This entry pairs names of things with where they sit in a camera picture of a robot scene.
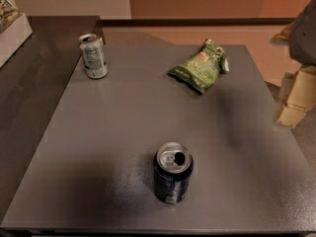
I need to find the dark side counter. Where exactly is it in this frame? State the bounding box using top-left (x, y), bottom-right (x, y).
top-left (0, 16), bottom-right (103, 222)

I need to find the white box with snacks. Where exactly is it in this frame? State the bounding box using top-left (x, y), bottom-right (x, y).
top-left (0, 0), bottom-right (33, 67)

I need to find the silver soda can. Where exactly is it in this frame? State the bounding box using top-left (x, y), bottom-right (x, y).
top-left (79, 34), bottom-right (108, 79)

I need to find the green jalapeno chip bag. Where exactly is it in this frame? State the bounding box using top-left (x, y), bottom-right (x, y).
top-left (168, 39), bottom-right (229, 94)

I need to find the dark blue pepsi can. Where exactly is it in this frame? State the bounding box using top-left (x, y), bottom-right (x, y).
top-left (153, 142), bottom-right (194, 204)

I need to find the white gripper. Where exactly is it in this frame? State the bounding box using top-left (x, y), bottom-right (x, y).
top-left (276, 0), bottom-right (316, 127)

